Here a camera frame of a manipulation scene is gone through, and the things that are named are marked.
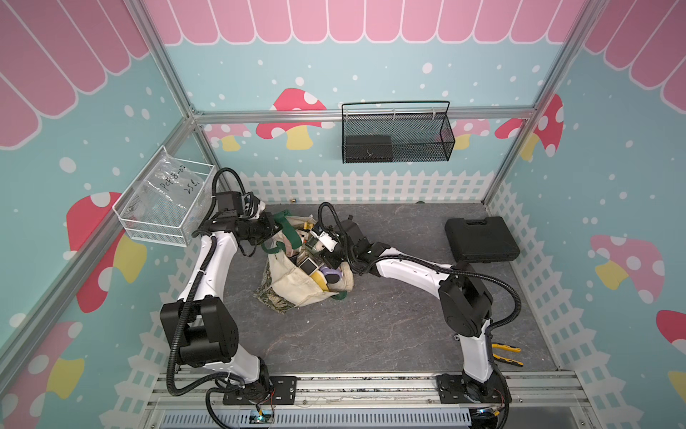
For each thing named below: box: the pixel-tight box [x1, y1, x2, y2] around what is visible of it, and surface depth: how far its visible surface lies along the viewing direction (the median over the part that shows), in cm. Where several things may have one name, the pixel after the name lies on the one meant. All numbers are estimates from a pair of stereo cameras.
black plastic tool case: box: [444, 216, 521, 263], surface depth 105 cm
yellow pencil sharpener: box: [310, 270, 330, 292], surface depth 86 cm
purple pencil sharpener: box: [318, 266, 344, 284], surface depth 87 cm
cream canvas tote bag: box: [253, 214, 355, 314], surface depth 85 cm
